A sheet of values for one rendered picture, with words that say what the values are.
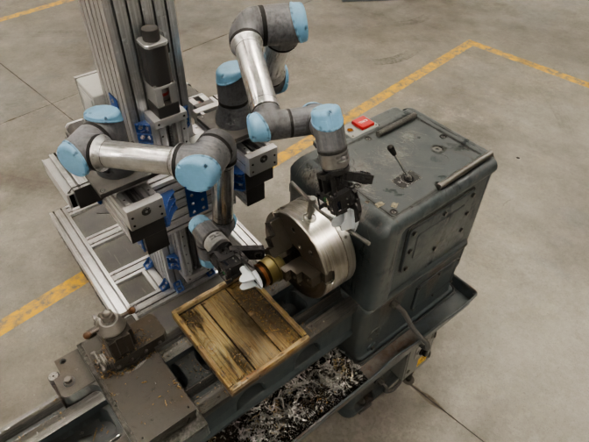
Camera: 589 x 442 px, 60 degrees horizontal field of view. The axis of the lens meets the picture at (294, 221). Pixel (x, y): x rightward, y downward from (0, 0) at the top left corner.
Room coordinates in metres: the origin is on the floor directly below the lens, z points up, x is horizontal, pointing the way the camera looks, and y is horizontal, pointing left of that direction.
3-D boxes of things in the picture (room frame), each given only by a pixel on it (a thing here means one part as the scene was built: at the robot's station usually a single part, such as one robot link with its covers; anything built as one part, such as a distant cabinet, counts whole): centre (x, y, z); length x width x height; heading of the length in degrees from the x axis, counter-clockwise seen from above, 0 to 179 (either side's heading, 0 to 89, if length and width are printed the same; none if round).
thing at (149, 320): (0.81, 0.47, 0.99); 0.20 x 0.10 x 0.05; 130
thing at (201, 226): (1.20, 0.30, 1.08); 0.11 x 0.08 x 0.09; 39
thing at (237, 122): (1.74, 0.25, 1.21); 0.15 x 0.15 x 0.10
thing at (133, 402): (0.74, 0.45, 0.95); 0.43 x 0.17 x 0.05; 40
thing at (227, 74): (1.74, 0.24, 1.33); 0.13 x 0.12 x 0.14; 105
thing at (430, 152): (1.40, -0.34, 1.06); 0.59 x 0.48 x 0.39; 130
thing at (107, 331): (0.79, 0.49, 1.13); 0.08 x 0.08 x 0.03
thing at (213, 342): (0.95, 0.17, 0.89); 0.36 x 0.30 x 0.04; 40
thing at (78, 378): (0.70, 0.48, 0.90); 0.47 x 0.30 x 0.06; 40
